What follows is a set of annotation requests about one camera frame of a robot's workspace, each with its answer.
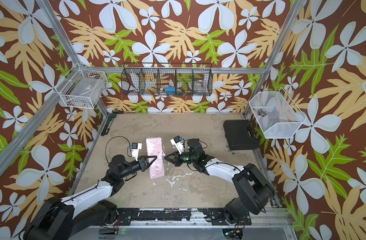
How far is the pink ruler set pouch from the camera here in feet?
2.56

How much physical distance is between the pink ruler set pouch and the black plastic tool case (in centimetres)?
47

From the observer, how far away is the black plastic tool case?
3.21ft
